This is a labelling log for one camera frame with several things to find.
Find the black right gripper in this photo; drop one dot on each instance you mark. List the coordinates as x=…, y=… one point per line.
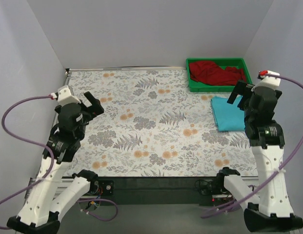
x=242, y=93

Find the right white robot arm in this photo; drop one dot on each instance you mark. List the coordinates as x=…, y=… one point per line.
x=267, y=208

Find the red t shirt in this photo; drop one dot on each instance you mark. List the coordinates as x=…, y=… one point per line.
x=208, y=72

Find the floral tablecloth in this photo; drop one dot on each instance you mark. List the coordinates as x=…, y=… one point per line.
x=153, y=125

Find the aluminium front rail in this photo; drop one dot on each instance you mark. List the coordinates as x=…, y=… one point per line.
x=149, y=183

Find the turquoise t shirt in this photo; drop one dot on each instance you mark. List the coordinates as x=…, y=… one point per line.
x=227, y=117

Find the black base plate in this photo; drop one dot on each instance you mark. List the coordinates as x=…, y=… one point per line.
x=206, y=195

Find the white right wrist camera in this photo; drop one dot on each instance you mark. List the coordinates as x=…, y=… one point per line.
x=268, y=79

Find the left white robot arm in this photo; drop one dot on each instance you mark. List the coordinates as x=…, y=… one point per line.
x=41, y=214

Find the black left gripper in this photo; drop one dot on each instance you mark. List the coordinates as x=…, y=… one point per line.
x=90, y=110

